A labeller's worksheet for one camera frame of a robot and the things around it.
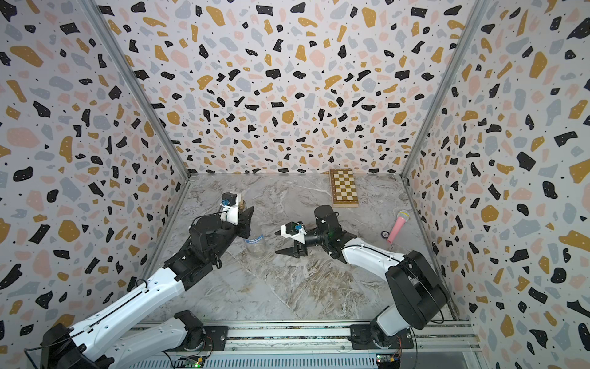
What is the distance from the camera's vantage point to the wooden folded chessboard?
1.11m

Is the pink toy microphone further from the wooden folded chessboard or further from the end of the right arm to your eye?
the end of the right arm

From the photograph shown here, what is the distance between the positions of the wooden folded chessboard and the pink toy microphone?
195 millimetres

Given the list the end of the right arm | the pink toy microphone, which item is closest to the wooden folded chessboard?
the pink toy microphone

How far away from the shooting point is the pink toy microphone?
0.99 m
